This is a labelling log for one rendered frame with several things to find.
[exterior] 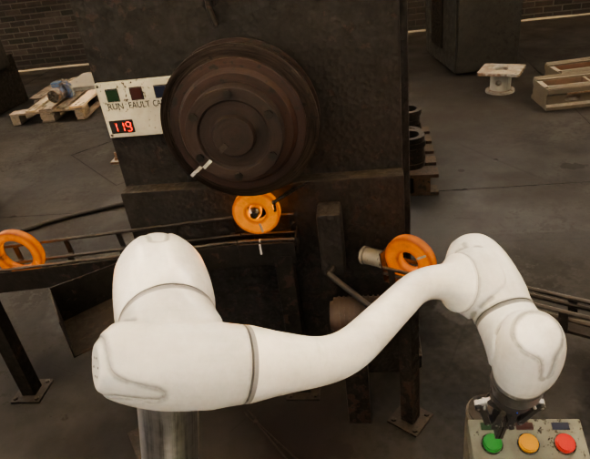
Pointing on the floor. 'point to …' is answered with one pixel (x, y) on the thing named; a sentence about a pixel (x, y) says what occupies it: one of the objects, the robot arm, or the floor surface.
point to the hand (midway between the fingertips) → (499, 425)
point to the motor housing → (344, 305)
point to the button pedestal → (545, 435)
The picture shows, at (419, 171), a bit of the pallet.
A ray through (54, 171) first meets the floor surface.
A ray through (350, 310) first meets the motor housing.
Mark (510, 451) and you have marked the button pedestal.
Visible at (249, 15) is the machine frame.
